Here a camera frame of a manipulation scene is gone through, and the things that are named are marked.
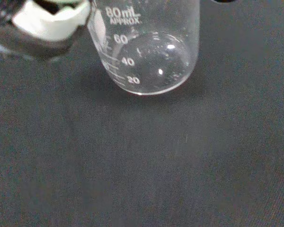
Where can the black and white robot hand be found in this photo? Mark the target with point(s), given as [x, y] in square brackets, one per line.
[42, 26]

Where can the black bench cloth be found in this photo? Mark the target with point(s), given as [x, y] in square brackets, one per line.
[142, 153]

